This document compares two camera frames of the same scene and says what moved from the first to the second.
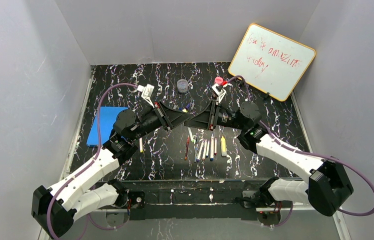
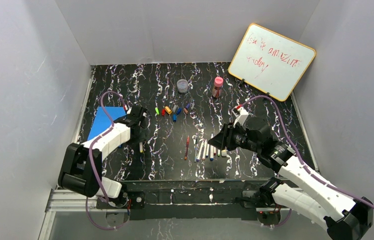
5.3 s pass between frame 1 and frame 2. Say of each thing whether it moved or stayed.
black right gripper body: moved
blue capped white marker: stayed
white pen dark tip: stayed
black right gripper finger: moved
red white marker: stayed
